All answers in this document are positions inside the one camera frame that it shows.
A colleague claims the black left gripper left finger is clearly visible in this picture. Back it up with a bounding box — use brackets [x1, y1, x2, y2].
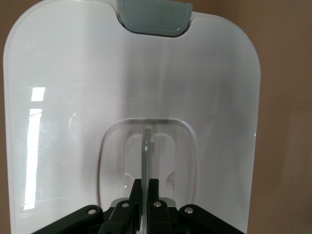
[31, 179, 142, 234]

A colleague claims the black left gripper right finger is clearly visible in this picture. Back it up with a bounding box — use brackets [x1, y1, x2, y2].
[147, 179, 244, 234]

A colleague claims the white plastic box lid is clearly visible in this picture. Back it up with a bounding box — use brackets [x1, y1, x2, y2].
[2, 0, 263, 234]

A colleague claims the grey box latch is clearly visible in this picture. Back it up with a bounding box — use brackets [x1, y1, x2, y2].
[114, 0, 194, 38]

